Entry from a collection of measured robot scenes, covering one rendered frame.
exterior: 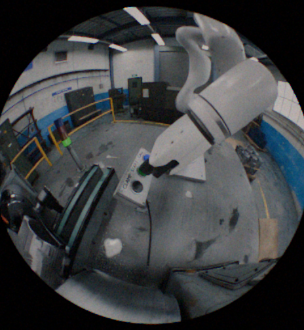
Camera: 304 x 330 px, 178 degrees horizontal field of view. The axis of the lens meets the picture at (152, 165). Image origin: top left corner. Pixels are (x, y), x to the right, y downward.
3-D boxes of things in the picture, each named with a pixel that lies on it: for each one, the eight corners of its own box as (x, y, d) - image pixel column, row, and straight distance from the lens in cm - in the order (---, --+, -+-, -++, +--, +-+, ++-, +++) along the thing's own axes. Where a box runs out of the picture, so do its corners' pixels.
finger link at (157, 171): (185, 141, 16) (171, 141, 21) (156, 181, 15) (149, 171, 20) (190, 146, 16) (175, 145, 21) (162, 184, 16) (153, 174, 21)
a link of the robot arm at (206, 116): (193, 93, 21) (183, 103, 21) (205, 97, 12) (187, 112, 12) (218, 124, 24) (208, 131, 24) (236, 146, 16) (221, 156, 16)
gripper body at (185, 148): (187, 101, 21) (153, 134, 24) (196, 112, 12) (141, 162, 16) (209, 127, 24) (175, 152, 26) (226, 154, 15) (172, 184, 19)
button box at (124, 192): (134, 209, 28) (145, 206, 23) (111, 196, 26) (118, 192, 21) (149, 165, 36) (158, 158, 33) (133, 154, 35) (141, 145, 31)
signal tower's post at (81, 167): (81, 173, 79) (54, 120, 64) (75, 171, 85) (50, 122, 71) (87, 165, 82) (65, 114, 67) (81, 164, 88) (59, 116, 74)
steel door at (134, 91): (143, 105, 732) (142, 73, 730) (142, 105, 723) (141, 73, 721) (130, 105, 780) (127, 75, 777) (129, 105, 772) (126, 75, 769)
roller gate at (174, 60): (212, 114, 745) (220, 57, 796) (214, 116, 697) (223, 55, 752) (158, 105, 736) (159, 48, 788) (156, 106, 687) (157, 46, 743)
